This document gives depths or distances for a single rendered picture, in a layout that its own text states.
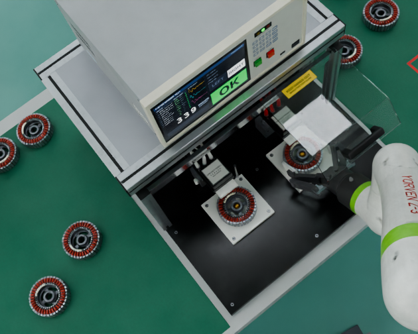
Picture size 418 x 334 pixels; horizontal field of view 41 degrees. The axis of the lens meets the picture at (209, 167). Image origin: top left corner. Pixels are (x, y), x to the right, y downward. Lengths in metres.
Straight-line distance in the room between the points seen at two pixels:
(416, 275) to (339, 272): 1.43
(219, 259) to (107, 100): 0.54
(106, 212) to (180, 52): 0.67
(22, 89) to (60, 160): 1.18
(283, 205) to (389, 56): 0.60
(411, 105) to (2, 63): 2.07
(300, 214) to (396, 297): 0.71
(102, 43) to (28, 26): 1.92
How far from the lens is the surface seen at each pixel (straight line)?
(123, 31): 1.27
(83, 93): 1.46
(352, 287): 2.35
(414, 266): 0.95
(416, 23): 1.96
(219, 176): 1.49
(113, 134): 1.38
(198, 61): 1.18
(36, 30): 3.14
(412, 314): 0.94
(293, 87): 1.43
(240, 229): 1.59
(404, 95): 1.81
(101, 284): 1.66
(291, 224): 1.60
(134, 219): 1.68
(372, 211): 1.37
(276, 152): 1.66
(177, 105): 1.23
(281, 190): 1.63
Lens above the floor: 2.31
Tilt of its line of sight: 67 degrees down
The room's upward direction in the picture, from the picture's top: 19 degrees counter-clockwise
